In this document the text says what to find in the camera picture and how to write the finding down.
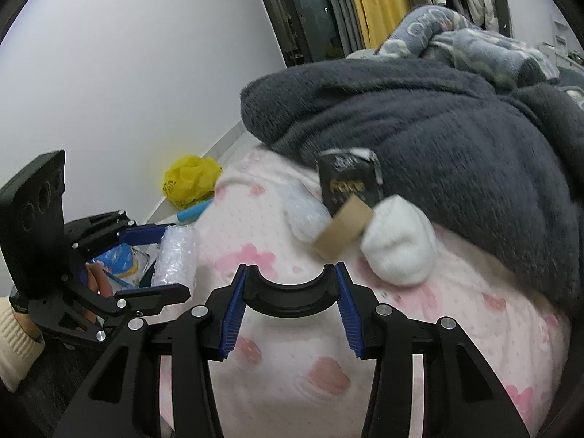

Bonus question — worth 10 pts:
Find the blue-grey patterned fleece blanket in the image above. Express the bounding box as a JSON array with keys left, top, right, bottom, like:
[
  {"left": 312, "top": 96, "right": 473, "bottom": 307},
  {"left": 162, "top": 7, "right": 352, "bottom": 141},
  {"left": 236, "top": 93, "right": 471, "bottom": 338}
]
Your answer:
[{"left": 374, "top": 4, "right": 560, "bottom": 89}]

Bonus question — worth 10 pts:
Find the pink printed blanket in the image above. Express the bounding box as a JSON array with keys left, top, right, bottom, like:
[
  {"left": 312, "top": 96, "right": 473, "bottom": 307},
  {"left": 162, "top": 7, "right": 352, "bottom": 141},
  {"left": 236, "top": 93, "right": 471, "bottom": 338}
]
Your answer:
[{"left": 157, "top": 148, "right": 573, "bottom": 438}]

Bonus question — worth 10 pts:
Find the clear plastic bag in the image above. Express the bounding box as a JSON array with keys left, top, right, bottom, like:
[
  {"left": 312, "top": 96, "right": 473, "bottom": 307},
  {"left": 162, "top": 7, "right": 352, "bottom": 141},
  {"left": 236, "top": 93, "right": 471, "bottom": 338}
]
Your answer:
[{"left": 152, "top": 223, "right": 198, "bottom": 289}]

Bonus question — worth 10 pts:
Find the cardboard tape core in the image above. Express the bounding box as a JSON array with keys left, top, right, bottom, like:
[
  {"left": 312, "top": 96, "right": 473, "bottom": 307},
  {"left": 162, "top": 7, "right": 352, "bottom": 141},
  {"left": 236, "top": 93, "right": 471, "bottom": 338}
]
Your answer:
[{"left": 312, "top": 194, "right": 376, "bottom": 258}]

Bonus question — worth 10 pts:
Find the dark grey hanging garment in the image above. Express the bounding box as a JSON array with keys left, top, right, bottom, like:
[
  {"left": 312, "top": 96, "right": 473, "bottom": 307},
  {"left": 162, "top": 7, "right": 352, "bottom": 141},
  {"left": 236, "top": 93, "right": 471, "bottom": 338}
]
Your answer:
[{"left": 490, "top": 0, "right": 514, "bottom": 37}]

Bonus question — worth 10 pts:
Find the black face towel packet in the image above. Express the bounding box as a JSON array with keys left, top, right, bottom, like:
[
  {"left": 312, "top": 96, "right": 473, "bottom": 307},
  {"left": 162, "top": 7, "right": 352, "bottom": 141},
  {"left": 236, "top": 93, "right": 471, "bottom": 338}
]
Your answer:
[{"left": 316, "top": 147, "right": 381, "bottom": 217}]

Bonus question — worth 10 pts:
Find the dark teal waste bin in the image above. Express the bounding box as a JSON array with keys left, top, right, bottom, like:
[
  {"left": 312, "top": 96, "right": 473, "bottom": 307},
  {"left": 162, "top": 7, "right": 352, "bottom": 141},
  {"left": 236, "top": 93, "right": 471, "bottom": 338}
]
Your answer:
[{"left": 137, "top": 255, "right": 160, "bottom": 289}]

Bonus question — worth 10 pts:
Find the person's left forearm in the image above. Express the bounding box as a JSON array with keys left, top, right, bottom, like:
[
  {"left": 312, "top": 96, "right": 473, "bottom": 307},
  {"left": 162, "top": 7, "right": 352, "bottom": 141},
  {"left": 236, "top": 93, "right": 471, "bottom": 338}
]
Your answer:
[{"left": 0, "top": 296, "right": 46, "bottom": 393}]

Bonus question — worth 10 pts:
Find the yellow plastic bag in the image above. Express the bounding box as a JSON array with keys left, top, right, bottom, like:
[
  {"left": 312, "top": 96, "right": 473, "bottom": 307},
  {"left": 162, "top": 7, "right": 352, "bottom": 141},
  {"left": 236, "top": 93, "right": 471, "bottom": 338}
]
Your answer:
[{"left": 163, "top": 155, "right": 223, "bottom": 208}]

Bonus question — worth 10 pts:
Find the yellow curtain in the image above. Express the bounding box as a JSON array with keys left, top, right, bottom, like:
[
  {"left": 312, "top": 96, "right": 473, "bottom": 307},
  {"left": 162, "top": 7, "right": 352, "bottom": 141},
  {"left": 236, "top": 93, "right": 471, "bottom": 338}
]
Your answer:
[{"left": 342, "top": 0, "right": 411, "bottom": 51}]

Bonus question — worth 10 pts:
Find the grey curtain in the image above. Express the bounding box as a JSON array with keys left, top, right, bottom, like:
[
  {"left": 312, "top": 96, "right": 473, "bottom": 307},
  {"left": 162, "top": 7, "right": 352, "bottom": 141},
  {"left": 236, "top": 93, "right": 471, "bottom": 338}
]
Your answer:
[{"left": 324, "top": 0, "right": 370, "bottom": 53}]

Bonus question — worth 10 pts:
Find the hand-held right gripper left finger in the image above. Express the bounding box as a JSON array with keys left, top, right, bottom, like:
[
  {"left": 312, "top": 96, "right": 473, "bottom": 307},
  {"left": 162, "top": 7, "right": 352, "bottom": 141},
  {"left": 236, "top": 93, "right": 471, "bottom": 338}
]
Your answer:
[{"left": 52, "top": 264, "right": 251, "bottom": 438}]

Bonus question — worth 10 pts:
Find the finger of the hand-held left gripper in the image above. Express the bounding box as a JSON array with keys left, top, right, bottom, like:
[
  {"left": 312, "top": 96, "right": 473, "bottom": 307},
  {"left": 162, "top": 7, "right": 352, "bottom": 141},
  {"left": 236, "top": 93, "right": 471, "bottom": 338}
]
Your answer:
[
  {"left": 77, "top": 283, "right": 191, "bottom": 329},
  {"left": 64, "top": 210, "right": 176, "bottom": 249}
]

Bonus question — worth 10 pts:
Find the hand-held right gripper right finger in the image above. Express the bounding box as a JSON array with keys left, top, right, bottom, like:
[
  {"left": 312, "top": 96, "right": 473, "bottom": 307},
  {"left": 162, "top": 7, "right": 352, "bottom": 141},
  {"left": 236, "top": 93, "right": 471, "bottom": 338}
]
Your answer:
[{"left": 335, "top": 262, "right": 523, "bottom": 438}]

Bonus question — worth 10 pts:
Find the dark grey fleece blanket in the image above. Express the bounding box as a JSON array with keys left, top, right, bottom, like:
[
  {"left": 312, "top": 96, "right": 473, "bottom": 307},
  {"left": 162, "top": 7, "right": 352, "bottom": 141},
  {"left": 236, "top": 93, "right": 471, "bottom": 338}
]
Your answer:
[{"left": 239, "top": 60, "right": 584, "bottom": 329}]

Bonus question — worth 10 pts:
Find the blue snack packet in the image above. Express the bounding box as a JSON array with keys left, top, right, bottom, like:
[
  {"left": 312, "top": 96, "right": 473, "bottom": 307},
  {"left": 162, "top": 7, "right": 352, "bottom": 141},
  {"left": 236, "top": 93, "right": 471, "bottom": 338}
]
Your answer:
[{"left": 93, "top": 244, "right": 151, "bottom": 289}]

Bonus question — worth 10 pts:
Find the black plastic half ring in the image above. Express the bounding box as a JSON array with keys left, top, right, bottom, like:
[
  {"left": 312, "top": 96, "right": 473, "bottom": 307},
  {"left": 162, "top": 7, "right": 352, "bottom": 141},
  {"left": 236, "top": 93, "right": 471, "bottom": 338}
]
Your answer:
[{"left": 240, "top": 264, "right": 342, "bottom": 318}]

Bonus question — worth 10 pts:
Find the glass balcony door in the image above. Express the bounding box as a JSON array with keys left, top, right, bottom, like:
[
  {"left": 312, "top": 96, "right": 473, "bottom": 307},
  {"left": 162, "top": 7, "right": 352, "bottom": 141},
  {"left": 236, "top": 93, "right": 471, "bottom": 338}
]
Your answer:
[{"left": 249, "top": 0, "right": 361, "bottom": 67}]

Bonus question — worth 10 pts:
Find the person's left hand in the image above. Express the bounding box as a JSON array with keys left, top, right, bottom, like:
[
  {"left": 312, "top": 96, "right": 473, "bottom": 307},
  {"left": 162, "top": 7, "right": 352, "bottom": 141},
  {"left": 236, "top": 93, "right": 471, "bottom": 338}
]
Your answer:
[{"left": 86, "top": 262, "right": 115, "bottom": 302}]

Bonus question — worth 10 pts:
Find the white sock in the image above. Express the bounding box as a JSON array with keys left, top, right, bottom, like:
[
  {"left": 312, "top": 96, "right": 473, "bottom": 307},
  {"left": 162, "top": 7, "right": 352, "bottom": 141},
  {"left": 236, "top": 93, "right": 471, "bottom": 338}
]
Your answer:
[
  {"left": 285, "top": 187, "right": 331, "bottom": 242},
  {"left": 360, "top": 195, "right": 435, "bottom": 287}
]

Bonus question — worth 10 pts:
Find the white dressing table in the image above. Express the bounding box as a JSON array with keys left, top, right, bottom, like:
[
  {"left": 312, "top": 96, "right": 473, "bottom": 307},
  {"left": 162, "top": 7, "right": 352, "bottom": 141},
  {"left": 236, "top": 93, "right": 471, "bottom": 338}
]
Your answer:
[{"left": 550, "top": 18, "right": 584, "bottom": 62}]

